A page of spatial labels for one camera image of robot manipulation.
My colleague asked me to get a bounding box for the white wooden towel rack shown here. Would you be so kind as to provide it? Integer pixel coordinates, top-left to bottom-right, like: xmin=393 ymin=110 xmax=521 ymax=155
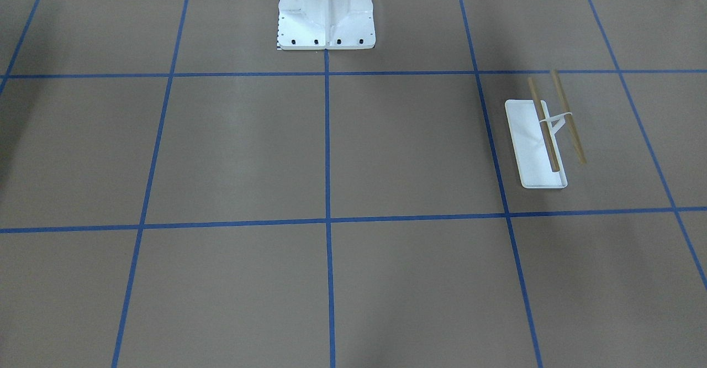
xmin=504 ymin=69 xmax=587 ymax=190

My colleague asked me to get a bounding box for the white camera pillar with base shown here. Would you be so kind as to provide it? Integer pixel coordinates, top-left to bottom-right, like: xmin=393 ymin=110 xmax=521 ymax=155
xmin=276 ymin=0 xmax=376 ymax=50

